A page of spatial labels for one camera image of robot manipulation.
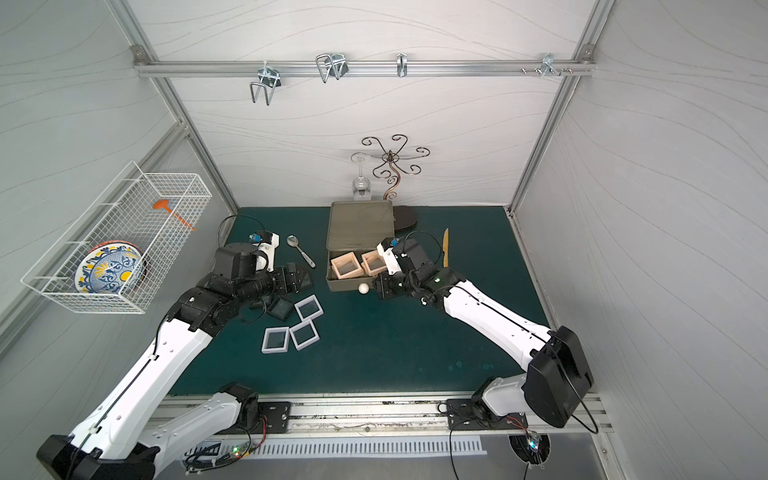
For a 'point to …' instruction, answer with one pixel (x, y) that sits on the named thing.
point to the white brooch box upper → (309, 308)
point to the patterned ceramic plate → (113, 267)
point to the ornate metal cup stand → (384, 169)
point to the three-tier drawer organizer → (354, 230)
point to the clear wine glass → (361, 186)
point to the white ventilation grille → (274, 448)
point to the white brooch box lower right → (304, 334)
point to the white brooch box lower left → (275, 340)
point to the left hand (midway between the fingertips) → (295, 270)
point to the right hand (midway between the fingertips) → (374, 280)
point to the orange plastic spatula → (163, 204)
